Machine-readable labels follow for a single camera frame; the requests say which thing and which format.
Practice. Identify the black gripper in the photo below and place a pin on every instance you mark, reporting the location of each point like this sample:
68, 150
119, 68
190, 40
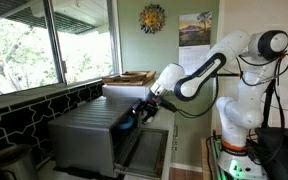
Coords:
146, 109

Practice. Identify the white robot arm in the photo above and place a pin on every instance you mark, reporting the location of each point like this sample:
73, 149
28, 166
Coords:
242, 112

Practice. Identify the black bag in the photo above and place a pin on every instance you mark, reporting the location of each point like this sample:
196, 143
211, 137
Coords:
273, 147

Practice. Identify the sun wall decoration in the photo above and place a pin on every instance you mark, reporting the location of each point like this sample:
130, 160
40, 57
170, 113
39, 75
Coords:
152, 19

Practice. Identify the wooden tray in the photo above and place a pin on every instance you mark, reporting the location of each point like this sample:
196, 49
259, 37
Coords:
117, 80

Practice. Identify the blue bowl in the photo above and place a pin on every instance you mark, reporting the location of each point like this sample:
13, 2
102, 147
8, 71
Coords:
126, 123

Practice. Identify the wall calendar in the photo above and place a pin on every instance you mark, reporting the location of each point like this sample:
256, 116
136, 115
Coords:
194, 39

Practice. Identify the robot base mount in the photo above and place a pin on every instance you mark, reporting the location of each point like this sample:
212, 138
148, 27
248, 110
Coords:
234, 161

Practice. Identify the metal pot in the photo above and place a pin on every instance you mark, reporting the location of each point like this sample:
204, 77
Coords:
17, 163

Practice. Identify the white microwave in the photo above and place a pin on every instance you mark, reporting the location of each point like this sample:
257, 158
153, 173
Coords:
127, 91

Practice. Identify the wooden bowl on tray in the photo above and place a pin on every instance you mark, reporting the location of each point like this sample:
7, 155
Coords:
133, 75

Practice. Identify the silver toaster oven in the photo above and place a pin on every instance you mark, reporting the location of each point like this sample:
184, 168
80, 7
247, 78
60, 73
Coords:
86, 141

